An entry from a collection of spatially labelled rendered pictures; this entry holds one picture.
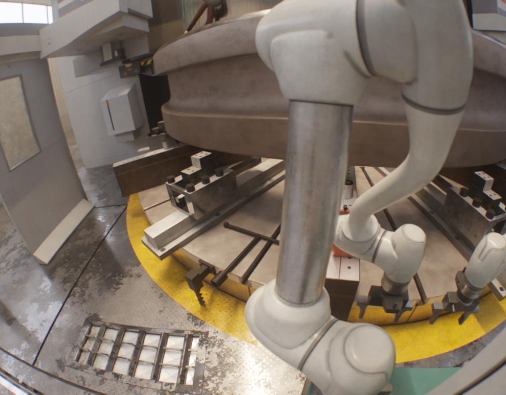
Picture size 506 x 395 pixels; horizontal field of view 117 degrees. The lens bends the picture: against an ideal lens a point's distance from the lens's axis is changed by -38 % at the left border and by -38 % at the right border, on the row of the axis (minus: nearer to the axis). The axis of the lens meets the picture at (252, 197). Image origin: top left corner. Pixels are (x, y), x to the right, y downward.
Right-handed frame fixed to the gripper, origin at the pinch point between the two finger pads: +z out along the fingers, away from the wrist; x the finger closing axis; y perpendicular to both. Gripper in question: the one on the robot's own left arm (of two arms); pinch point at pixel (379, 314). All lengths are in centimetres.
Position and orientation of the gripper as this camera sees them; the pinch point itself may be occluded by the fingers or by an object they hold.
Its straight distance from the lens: 94.2
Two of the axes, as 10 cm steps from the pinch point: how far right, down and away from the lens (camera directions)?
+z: 1.0, 8.6, 5.0
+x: -9.3, -1.0, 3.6
